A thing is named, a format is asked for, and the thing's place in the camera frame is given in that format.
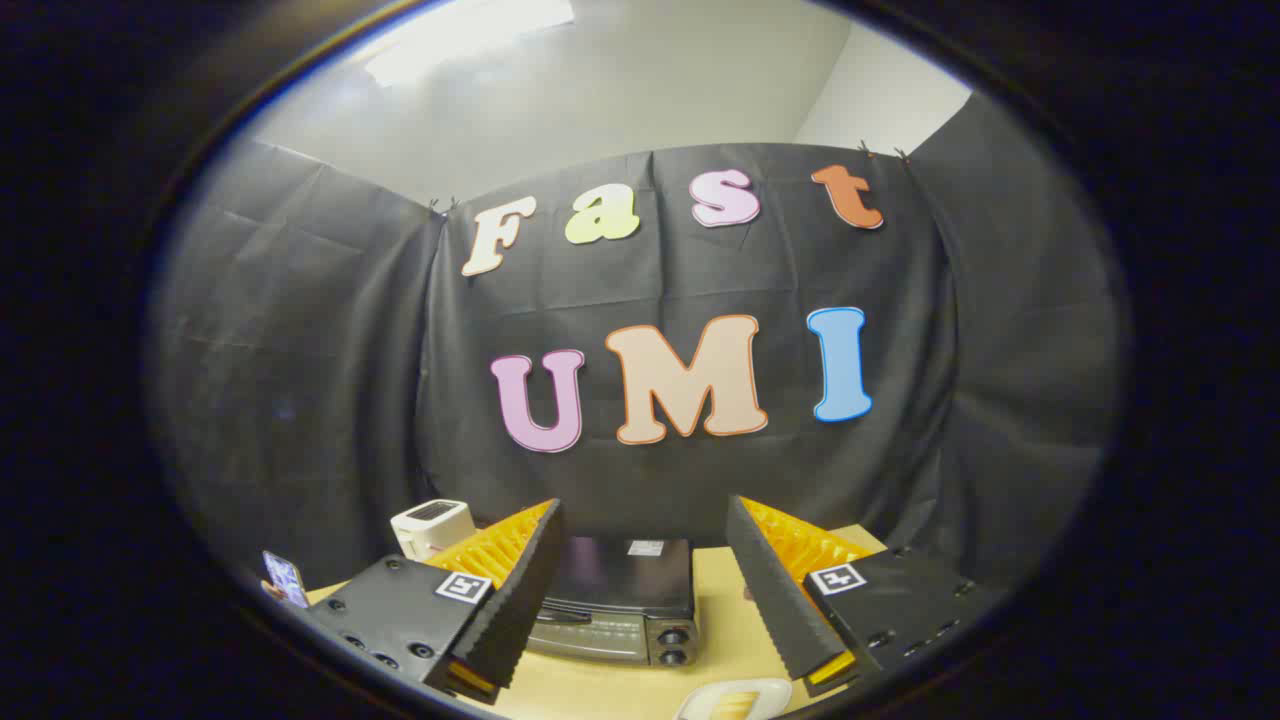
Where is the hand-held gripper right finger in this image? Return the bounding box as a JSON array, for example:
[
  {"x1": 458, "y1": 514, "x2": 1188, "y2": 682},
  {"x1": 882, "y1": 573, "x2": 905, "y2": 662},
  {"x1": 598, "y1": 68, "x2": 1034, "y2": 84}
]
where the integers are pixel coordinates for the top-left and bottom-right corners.
[{"x1": 725, "y1": 495, "x2": 1003, "y2": 699}]

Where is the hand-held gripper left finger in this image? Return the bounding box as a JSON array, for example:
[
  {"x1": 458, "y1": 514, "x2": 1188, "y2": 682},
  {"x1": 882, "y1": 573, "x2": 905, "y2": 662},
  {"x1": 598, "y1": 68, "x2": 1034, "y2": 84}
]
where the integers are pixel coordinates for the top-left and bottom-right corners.
[{"x1": 300, "y1": 498, "x2": 567, "y2": 706}]

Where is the black toaster oven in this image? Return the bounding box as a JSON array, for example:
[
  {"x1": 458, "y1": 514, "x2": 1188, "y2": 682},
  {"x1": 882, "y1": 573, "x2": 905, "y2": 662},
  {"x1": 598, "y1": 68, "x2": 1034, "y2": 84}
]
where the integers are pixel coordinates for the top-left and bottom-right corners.
[{"x1": 527, "y1": 536, "x2": 701, "y2": 669}]

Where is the white toaster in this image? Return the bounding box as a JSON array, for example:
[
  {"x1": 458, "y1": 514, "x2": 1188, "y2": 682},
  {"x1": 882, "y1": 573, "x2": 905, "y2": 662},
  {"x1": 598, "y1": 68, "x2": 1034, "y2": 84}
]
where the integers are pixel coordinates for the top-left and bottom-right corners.
[{"x1": 390, "y1": 498, "x2": 477, "y2": 561}]

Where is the white square plate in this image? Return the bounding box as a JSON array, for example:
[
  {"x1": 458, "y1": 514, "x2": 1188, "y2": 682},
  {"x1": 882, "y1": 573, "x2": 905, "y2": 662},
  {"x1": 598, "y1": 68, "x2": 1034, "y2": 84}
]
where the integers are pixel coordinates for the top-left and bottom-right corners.
[{"x1": 675, "y1": 678, "x2": 793, "y2": 720}]

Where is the smartphone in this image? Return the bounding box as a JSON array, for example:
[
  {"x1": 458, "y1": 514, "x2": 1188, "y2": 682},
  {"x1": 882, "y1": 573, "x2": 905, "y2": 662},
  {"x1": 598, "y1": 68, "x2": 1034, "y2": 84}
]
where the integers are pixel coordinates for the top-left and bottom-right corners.
[{"x1": 262, "y1": 550, "x2": 311, "y2": 609}]

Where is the black backdrop cloth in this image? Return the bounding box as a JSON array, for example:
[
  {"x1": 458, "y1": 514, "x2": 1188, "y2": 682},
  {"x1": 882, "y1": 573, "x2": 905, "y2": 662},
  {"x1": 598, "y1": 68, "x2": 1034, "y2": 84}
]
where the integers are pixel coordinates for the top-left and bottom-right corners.
[{"x1": 150, "y1": 92, "x2": 1126, "y2": 591}]

